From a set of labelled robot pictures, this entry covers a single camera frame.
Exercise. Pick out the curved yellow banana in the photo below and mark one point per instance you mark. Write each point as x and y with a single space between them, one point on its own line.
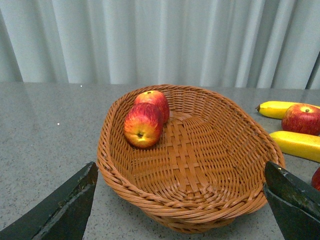
285 109

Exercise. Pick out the left brown wicker basket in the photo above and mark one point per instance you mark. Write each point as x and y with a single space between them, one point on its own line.
206 170

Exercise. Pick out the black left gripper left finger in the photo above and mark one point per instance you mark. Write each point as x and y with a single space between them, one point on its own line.
63 215

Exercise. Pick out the near yellow banana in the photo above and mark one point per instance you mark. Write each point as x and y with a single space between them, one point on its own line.
298 144

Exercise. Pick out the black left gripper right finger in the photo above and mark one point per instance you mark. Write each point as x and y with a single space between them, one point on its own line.
294 203

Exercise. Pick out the front red yellow apple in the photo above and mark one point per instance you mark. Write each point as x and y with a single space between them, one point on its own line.
143 125

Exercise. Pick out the white pleated curtain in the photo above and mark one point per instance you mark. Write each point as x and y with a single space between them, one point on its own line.
210 43

